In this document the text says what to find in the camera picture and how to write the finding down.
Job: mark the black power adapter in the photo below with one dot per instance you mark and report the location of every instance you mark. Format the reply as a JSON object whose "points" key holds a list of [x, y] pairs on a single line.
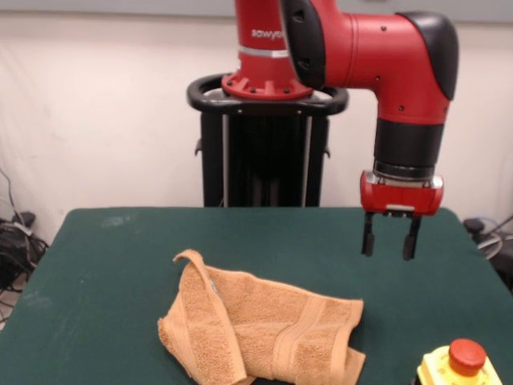
{"points": [[25, 217], [473, 225]]}

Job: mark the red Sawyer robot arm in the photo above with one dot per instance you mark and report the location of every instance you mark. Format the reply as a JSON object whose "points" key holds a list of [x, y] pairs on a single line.
{"points": [[380, 52]]}

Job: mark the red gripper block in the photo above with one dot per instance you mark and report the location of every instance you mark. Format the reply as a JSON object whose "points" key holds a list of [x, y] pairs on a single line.
{"points": [[401, 198]]}

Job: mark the yellow emergency stop button box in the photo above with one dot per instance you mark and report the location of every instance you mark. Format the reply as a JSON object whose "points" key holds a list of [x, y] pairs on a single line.
{"points": [[467, 355]]}

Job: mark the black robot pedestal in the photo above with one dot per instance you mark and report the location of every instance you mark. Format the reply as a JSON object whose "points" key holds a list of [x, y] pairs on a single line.
{"points": [[272, 160]]}

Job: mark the tan terry towel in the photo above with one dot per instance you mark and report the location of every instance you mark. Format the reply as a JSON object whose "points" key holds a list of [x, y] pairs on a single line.
{"points": [[260, 305]]}

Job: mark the dark green table cloth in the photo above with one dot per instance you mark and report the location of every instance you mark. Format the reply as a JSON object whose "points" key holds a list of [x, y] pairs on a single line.
{"points": [[100, 301]]}

